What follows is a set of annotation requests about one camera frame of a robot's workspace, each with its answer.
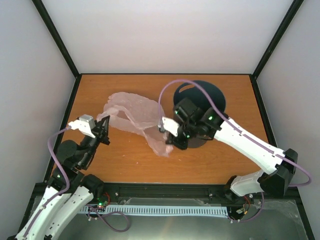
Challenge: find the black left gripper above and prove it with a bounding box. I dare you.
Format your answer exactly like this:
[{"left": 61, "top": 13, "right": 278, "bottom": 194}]
[{"left": 79, "top": 112, "right": 111, "bottom": 168}]

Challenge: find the pink plastic trash bag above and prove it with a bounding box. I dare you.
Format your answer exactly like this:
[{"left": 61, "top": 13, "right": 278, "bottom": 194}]
[{"left": 96, "top": 92, "right": 174, "bottom": 157}]

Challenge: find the dark grey trash bin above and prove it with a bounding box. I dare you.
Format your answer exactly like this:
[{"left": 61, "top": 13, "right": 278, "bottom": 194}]
[{"left": 173, "top": 83, "right": 224, "bottom": 148}]

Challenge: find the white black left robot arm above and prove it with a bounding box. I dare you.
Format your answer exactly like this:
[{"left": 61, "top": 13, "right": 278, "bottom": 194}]
[{"left": 9, "top": 114, "right": 110, "bottom": 240}]

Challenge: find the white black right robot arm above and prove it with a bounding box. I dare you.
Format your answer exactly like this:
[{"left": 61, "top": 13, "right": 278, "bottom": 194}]
[{"left": 96, "top": 92, "right": 298, "bottom": 200}]

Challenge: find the small green-lit circuit board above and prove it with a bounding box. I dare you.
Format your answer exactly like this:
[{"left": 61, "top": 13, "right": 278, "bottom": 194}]
[{"left": 94, "top": 199, "right": 110, "bottom": 213}]

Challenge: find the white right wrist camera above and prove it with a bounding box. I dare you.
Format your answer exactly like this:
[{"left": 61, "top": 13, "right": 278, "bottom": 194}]
[{"left": 157, "top": 116, "right": 180, "bottom": 137}]

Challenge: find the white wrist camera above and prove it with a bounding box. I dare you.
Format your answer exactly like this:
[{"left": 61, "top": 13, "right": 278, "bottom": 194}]
[
  {"left": 157, "top": 116, "right": 180, "bottom": 137},
  {"left": 68, "top": 114, "right": 96, "bottom": 139}
]

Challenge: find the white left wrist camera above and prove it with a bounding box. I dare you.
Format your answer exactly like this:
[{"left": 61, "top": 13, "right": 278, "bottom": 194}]
[{"left": 68, "top": 114, "right": 96, "bottom": 139}]

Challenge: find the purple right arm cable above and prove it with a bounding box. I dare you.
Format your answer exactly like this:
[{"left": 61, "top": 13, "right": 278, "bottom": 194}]
[{"left": 158, "top": 79, "right": 313, "bottom": 188}]

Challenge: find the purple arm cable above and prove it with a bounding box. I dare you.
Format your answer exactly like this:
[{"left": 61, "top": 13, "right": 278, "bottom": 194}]
[
  {"left": 23, "top": 126, "right": 73, "bottom": 233},
  {"left": 158, "top": 79, "right": 313, "bottom": 188}
]

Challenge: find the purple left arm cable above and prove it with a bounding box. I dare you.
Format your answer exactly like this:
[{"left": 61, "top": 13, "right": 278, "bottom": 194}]
[{"left": 23, "top": 126, "right": 73, "bottom": 233}]

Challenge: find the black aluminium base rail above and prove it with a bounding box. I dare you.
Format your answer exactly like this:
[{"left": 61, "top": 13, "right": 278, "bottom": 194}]
[{"left": 33, "top": 182, "right": 301, "bottom": 206}]

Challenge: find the light blue slotted cable duct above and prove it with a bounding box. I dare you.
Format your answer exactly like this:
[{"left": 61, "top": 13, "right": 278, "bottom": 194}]
[{"left": 97, "top": 204, "right": 228, "bottom": 218}]

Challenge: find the purple floor cable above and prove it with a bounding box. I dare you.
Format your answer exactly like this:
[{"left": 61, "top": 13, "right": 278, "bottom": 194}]
[{"left": 86, "top": 203, "right": 130, "bottom": 232}]

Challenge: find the black left frame post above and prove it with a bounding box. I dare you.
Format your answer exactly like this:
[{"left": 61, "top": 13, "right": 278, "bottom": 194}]
[{"left": 31, "top": 0, "right": 81, "bottom": 79}]

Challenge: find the black frame post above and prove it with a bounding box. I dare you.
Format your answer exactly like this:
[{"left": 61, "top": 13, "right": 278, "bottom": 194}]
[
  {"left": 252, "top": 0, "right": 306, "bottom": 80},
  {"left": 31, "top": 0, "right": 81, "bottom": 79}
]

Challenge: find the black right frame post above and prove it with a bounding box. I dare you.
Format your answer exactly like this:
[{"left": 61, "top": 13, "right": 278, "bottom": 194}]
[{"left": 252, "top": 0, "right": 306, "bottom": 80}]

